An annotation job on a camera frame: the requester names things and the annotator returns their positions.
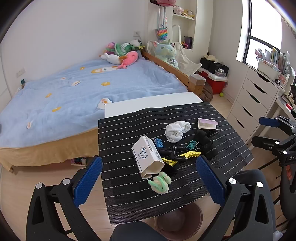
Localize black sock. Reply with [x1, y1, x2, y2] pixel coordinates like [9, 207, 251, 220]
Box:
[195, 129, 218, 160]

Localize pink white small box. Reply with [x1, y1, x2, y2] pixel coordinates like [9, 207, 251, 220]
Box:
[198, 118, 219, 130]

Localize teal binder clip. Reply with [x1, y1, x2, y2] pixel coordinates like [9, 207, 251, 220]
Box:
[187, 141, 199, 151]

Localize black hair clip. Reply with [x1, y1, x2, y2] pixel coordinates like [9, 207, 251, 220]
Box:
[157, 145, 187, 158]

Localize white sock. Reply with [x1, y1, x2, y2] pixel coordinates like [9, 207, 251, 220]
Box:
[165, 120, 191, 143]

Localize green white plush toy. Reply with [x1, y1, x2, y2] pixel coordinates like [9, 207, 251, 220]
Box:
[148, 172, 171, 194]

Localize blue binder clip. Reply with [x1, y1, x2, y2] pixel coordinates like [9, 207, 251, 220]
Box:
[153, 138, 164, 148]

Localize white cardboard box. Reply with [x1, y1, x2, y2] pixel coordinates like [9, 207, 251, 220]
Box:
[132, 136, 165, 179]

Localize pink trash bin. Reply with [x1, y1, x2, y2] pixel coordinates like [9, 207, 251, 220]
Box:
[153, 202, 204, 241]

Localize person's right hand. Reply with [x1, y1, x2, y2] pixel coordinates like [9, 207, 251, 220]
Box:
[285, 165, 292, 181]

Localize white desk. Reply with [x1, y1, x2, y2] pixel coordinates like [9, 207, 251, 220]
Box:
[259, 92, 296, 140]

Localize white drawer cabinet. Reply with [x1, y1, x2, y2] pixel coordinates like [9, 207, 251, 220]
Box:
[227, 66, 283, 144]

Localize black office chair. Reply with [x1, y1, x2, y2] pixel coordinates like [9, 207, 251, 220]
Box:
[279, 164, 295, 221]

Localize books on cabinet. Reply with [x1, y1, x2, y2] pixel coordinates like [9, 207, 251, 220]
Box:
[254, 48, 295, 86]

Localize red white cooler box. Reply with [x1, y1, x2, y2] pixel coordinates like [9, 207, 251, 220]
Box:
[197, 67, 228, 94]

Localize brown bean bag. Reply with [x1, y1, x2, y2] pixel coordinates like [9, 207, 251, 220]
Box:
[199, 82, 214, 102]

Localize black storage bag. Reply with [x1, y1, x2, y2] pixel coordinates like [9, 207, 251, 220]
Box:
[200, 57, 229, 75]

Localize person's legs dark trousers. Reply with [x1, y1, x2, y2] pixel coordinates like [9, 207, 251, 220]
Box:
[110, 169, 276, 241]

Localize wooden bed footboard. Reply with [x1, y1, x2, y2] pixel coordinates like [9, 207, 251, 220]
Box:
[142, 51, 206, 97]

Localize bed with blue blanket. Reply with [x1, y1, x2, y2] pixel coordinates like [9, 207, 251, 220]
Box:
[1, 58, 187, 170]

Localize white folding chair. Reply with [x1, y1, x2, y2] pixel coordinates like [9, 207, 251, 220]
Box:
[146, 24, 202, 77]

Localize black striped table mat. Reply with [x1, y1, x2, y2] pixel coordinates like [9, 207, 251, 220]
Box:
[98, 102, 253, 225]

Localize white table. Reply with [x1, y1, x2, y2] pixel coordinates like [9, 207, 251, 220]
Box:
[104, 92, 203, 118]

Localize teal unicorn plush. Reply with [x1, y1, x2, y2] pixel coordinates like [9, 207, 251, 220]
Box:
[153, 41, 179, 70]

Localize rainbow hanging bag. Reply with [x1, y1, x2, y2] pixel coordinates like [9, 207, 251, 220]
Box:
[156, 6, 168, 41]

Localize pink whale plush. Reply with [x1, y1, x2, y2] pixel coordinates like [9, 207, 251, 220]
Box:
[116, 51, 138, 69]

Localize white seal plush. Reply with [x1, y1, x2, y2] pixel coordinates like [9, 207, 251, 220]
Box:
[100, 53, 122, 65]

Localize green striped plush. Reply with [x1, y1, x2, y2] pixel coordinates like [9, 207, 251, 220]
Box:
[114, 42, 142, 57]

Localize white wall shelf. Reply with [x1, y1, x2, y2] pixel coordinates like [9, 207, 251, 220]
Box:
[147, 1, 198, 49]

